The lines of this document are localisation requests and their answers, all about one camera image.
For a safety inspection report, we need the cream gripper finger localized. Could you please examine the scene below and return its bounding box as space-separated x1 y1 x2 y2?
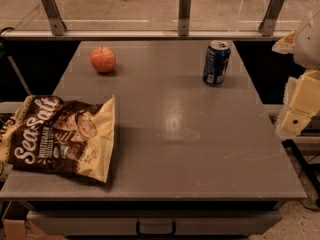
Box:
274 69 320 139
272 28 297 54

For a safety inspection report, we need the blue pepsi can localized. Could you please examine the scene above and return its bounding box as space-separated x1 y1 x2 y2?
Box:
202 40 231 86

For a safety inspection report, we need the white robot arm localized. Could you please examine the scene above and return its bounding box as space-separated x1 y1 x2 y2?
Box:
272 7 320 137

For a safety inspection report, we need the red apple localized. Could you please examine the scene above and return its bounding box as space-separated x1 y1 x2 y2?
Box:
90 46 116 73

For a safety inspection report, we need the black stand leg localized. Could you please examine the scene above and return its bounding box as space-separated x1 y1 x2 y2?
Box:
282 139 320 198

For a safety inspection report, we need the brown sea salt chip bag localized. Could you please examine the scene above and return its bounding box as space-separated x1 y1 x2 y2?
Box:
0 95 115 182

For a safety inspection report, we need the cardboard box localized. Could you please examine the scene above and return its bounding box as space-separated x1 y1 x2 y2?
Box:
2 201 65 240

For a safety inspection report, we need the right metal bracket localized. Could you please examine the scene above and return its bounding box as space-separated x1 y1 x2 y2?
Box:
258 0 285 37

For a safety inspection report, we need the metal bracket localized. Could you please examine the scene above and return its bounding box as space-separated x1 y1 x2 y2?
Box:
178 0 191 36
258 0 285 37
41 0 66 36

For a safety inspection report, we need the middle metal bracket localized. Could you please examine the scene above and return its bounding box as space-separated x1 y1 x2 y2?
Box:
178 0 191 36

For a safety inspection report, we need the left metal bracket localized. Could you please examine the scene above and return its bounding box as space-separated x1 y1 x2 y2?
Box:
41 0 66 36

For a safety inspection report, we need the grey drawer with black handle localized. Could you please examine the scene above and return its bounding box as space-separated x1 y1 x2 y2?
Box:
27 210 282 237

